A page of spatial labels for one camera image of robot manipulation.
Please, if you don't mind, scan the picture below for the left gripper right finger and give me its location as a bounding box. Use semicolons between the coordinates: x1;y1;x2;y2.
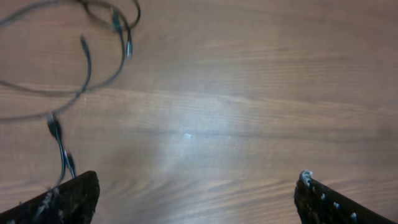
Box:
294;170;396;224

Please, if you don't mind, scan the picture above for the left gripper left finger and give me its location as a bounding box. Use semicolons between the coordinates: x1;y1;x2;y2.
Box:
1;170;100;224

